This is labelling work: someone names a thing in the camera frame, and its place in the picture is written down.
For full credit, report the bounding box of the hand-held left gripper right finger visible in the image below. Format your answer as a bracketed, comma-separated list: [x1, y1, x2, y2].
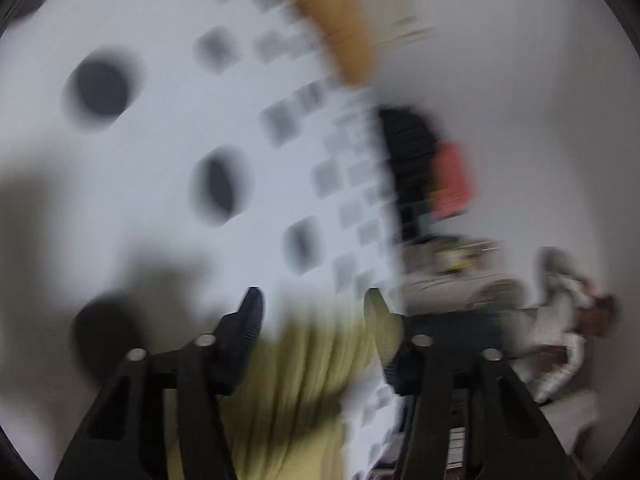
[380, 314, 576, 480]

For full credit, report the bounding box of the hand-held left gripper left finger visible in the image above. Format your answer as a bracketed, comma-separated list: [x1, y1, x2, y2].
[54, 286, 265, 480]

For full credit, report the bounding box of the yellow striped knit sweater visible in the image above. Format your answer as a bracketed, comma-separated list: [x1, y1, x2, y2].
[165, 289, 406, 480]

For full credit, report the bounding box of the white crumpled cloth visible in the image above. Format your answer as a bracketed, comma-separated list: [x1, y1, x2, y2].
[510, 247, 616, 403]

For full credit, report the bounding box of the white polka dot bed cover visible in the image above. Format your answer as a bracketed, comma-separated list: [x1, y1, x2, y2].
[0, 0, 416, 480]

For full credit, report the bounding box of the orange cloth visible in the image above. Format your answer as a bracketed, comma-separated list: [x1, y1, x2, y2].
[430, 140, 476, 218]

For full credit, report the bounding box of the black backpack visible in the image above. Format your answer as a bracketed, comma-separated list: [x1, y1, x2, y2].
[377, 105, 441, 241]

